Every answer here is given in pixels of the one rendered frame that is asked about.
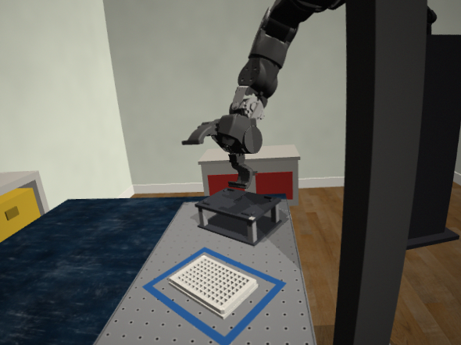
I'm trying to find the blue tape rectangle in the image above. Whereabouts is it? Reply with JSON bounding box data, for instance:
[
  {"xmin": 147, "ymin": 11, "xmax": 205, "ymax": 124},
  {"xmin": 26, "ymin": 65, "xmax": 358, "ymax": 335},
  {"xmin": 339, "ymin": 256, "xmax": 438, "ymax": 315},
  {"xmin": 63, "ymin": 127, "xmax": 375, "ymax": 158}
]
[{"xmin": 143, "ymin": 247, "xmax": 286, "ymax": 345}]

